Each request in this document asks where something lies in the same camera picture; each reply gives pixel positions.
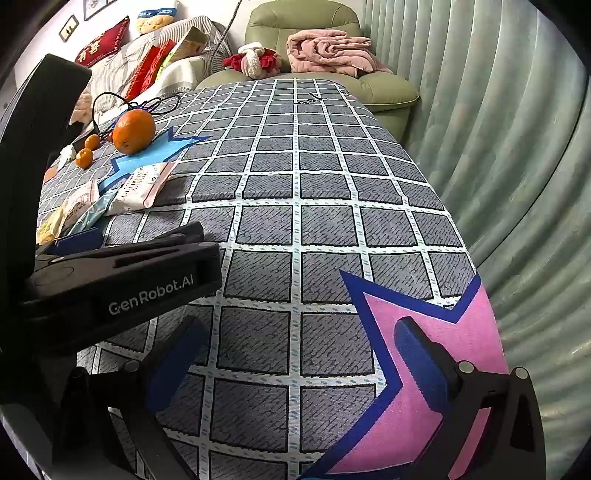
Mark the pale green curtain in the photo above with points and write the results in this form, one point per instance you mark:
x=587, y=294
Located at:
x=508, y=184

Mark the pale teal snack packet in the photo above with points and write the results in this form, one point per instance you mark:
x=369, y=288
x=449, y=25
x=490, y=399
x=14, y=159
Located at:
x=99, y=210

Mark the pink blanket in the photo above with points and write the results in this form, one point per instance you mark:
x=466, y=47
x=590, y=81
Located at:
x=332, y=50

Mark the crumpled white tissue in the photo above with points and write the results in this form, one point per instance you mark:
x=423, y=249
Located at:
x=68, y=152

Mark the small orange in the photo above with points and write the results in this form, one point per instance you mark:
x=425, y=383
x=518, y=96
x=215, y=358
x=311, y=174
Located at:
x=83, y=158
x=92, y=141

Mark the dark picture frame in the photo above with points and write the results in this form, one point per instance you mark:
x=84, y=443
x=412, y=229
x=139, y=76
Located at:
x=94, y=8

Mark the small picture frame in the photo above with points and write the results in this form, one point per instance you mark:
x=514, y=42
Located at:
x=69, y=27

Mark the red cushion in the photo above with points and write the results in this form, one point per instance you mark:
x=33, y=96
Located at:
x=147, y=71
x=167, y=48

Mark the grey striped sofa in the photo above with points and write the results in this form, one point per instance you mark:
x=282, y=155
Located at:
x=134, y=48

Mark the beige printed cushion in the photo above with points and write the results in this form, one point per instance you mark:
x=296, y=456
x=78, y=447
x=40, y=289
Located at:
x=189, y=44

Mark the large orange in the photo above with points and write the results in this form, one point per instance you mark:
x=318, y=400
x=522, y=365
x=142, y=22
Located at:
x=134, y=131

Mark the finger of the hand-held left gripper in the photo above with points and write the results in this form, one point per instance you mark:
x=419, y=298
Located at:
x=157, y=236
x=78, y=240

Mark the green leather armchair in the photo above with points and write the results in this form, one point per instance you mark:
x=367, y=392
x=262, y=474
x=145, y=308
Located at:
x=392, y=92

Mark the red embroidered pillow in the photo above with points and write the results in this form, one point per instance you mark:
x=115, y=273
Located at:
x=104, y=44

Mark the grey checkered star-print cloth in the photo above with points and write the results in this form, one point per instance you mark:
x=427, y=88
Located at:
x=300, y=230

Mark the red and white plush toy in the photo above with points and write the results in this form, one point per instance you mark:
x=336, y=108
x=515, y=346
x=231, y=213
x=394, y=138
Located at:
x=251, y=57

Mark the yellow snack packet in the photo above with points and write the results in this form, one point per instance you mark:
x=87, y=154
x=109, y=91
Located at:
x=46, y=228

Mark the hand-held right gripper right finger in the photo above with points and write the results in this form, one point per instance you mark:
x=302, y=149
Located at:
x=418, y=364

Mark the yellow plush cushion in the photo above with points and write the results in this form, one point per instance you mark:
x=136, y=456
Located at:
x=159, y=16

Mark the white pink-edged snack packet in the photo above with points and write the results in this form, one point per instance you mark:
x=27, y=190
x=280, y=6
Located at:
x=143, y=184

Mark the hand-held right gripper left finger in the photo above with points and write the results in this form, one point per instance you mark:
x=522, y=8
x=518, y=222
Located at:
x=178, y=360

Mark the white sofa throw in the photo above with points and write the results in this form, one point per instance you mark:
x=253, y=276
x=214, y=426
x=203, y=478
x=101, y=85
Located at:
x=182, y=71

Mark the cream snack packet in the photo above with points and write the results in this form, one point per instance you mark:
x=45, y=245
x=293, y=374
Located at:
x=78, y=203

